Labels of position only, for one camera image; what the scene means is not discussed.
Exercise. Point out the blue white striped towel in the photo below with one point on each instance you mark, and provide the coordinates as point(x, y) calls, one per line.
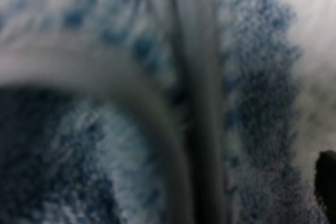
point(165, 111)

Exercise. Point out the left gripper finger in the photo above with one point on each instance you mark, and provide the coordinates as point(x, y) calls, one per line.
point(324, 183)

